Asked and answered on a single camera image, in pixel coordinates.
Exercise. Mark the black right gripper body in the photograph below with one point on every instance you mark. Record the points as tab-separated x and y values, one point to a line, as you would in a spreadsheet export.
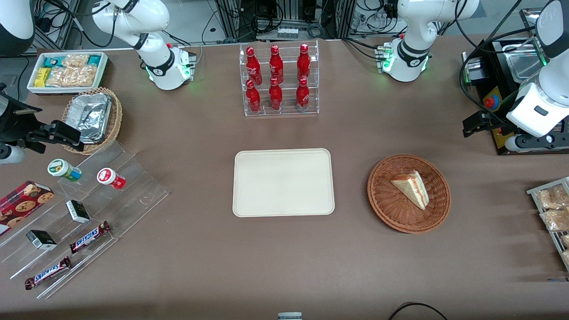
13	126

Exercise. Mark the triangular sandwich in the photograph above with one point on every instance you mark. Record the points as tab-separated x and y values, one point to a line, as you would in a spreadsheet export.
411	189

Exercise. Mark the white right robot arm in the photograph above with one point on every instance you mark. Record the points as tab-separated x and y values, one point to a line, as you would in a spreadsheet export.
155	18

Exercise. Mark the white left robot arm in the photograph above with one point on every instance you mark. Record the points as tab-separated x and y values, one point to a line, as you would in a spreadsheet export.
415	31

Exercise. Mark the light tan wicker basket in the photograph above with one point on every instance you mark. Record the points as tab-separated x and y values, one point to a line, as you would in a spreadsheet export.
116	115

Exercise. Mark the grey tray with pastries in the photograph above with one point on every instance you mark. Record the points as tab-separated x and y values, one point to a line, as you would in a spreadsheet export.
551	238

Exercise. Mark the brown round wicker basket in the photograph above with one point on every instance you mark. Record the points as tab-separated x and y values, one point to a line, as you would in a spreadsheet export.
391	213

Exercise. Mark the cream rectangular tray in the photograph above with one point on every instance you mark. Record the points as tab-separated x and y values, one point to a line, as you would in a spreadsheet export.
280	182

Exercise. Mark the red emergency stop button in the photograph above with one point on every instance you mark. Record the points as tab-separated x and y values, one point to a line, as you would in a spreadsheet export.
491	102

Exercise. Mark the stacked aluminium foil trays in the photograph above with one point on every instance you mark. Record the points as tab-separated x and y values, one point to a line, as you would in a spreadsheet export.
91	115

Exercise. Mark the green lidded yogurt cup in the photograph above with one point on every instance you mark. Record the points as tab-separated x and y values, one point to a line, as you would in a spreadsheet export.
60	168

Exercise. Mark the white rectangular snack bin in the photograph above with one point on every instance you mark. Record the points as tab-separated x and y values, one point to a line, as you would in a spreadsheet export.
33	89

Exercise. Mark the black hot food warmer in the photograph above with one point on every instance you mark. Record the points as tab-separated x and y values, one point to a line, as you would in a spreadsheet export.
488	75

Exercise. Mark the yellow snack packet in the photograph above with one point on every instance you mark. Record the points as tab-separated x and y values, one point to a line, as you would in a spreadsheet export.
42	77

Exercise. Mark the red lidded yogurt cup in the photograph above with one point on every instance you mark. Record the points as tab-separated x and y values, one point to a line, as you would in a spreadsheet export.
109	177

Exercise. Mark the clear rice cracker bag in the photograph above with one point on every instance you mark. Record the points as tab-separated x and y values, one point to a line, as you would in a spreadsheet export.
73	76
75	60

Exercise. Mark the red chocolate chip cookie box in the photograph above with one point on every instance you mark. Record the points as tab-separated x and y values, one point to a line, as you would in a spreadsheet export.
22	204

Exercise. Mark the stainless steel food pan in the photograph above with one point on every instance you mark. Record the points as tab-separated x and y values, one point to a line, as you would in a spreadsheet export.
522	62

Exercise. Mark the teal snack packet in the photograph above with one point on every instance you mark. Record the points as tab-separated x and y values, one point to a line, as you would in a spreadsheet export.
94	60
53	61

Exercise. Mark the small black carton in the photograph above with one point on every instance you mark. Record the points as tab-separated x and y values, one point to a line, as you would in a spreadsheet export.
41	239
78	211

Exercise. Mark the clear bag of pastries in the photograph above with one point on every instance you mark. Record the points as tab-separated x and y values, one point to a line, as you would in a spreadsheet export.
566	258
551	198
555	220
566	241

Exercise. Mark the clear acrylic stepped stand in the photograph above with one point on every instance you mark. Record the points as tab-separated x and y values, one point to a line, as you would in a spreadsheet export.
133	195

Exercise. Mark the Snickers chocolate bar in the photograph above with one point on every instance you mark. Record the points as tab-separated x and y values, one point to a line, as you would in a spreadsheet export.
89	236
46	273

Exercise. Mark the white power strip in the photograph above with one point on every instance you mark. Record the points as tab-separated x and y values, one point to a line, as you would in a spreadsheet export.
369	22

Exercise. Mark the red cola bottle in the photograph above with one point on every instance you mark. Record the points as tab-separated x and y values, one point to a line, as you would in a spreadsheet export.
275	97
276	66
253	66
302	96
303	64
253	98

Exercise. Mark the clear acrylic bottle rack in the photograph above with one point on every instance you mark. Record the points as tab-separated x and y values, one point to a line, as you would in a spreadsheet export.
289	111

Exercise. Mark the grey power strip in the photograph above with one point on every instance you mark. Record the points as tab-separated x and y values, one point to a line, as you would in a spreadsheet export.
287	33

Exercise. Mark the small grey device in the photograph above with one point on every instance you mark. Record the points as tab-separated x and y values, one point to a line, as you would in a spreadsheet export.
290	316

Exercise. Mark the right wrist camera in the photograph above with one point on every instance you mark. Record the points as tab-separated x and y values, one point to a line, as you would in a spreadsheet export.
11	154

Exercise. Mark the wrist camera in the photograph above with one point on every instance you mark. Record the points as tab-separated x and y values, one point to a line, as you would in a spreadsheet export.
11	154
511	144

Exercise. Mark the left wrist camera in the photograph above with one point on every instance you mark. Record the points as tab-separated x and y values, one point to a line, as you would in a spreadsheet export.
511	144

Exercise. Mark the aluminium frame rack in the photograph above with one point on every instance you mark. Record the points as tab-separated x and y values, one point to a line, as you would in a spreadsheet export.
229	22

